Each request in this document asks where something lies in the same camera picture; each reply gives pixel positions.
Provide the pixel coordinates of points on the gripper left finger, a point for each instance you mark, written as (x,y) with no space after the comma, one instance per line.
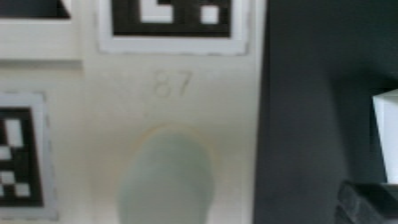
(168,187)

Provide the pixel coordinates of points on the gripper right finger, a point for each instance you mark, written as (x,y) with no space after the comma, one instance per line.
(367,203)

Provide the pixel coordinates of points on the white chair back frame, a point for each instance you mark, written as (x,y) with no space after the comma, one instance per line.
(170,86)

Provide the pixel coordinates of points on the white right side wall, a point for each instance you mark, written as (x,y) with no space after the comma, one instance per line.
(387,115)

